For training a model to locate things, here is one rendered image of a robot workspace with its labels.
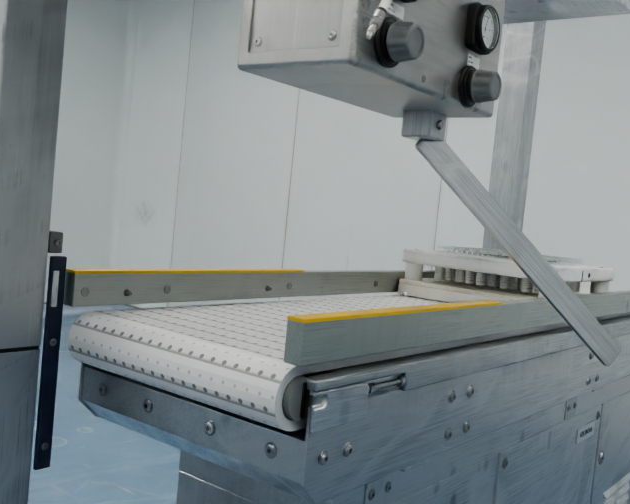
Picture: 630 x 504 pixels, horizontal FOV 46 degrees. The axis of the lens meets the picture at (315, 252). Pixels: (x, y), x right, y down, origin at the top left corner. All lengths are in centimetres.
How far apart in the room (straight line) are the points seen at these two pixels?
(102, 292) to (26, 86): 20
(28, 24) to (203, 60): 525
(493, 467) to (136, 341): 54
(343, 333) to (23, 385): 31
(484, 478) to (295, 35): 65
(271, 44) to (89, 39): 594
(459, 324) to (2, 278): 42
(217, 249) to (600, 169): 285
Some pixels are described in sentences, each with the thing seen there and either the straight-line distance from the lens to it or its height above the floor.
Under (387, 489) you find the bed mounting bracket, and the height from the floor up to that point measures 76.
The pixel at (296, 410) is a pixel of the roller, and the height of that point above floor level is 88.
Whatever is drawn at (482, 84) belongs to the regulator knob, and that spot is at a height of 113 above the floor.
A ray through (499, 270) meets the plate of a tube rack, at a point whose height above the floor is 97.
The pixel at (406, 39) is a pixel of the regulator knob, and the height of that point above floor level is 114.
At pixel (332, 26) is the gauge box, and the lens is 51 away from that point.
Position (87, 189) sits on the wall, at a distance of 640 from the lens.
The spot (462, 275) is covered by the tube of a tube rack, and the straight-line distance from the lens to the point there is 114.
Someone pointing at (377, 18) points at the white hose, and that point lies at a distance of 47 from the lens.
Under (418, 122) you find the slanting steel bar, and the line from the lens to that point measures 66.
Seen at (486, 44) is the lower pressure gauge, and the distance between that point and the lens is 63.
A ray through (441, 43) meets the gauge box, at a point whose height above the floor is 116.
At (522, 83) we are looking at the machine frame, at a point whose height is 132.
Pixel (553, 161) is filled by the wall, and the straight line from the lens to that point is 416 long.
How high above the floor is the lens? 102
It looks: 3 degrees down
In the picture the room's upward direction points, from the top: 6 degrees clockwise
